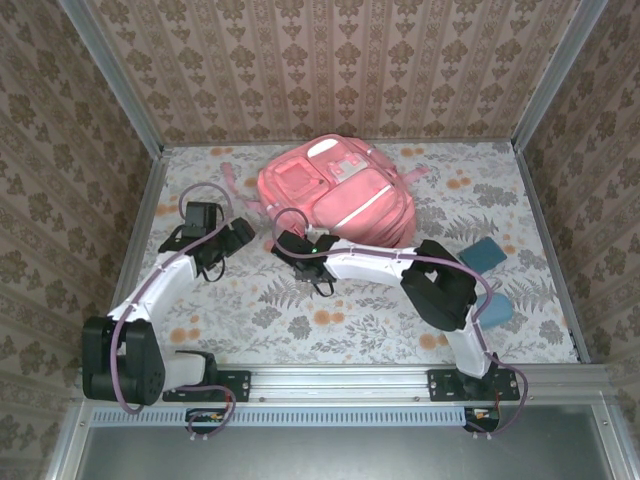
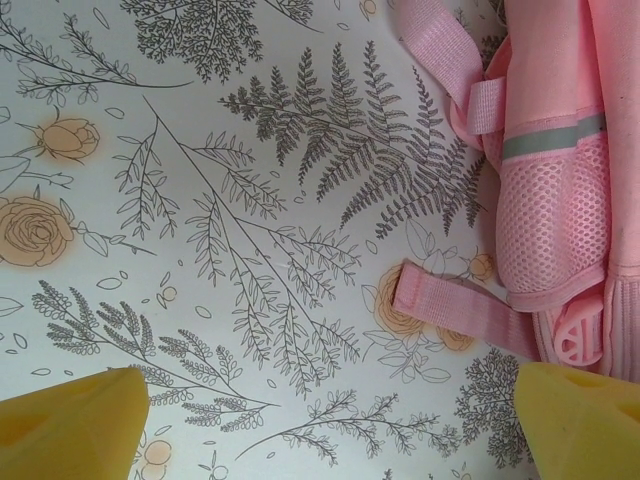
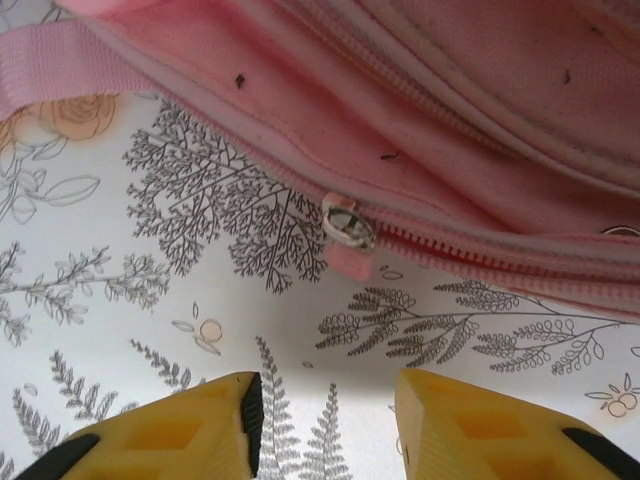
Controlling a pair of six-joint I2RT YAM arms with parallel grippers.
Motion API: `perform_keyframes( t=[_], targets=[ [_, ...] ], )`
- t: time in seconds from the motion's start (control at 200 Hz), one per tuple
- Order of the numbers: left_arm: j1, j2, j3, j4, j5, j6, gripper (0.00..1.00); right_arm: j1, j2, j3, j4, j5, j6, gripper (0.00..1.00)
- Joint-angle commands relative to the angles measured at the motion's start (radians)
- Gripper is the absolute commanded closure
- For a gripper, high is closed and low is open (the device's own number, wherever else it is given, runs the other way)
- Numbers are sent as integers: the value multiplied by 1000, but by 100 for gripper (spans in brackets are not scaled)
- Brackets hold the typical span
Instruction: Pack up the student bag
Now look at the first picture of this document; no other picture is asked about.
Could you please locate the grey metal sheet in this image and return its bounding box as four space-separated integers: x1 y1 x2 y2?
49 404 626 480

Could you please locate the light blue pencil case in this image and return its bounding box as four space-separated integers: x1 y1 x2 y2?
474 293 514 331

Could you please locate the grey slotted cable duct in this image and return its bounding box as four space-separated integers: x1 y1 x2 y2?
92 407 469 427

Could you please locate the aluminium frame post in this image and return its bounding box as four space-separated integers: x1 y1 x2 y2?
512 0 609 151
57 0 166 157

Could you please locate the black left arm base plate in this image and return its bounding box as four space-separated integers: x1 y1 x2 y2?
162 369 252 403

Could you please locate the black controller box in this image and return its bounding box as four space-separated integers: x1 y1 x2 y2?
185 407 227 435
463 405 501 434

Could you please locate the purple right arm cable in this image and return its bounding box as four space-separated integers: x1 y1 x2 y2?
272 207 530 437

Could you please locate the aluminium mounting rail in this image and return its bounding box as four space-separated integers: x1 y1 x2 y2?
74 364 614 401

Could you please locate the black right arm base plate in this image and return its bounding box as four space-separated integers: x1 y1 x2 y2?
427 368 521 403

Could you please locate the dark teal pouch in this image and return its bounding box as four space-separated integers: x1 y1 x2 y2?
458 238 508 269

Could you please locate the pink student backpack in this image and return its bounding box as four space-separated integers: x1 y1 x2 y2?
219 133 431 249

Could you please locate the aluminium side rail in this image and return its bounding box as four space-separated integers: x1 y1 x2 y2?
94 149 171 366
514 149 591 364

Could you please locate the floral tablecloth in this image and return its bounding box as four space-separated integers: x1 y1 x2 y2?
117 142 581 366

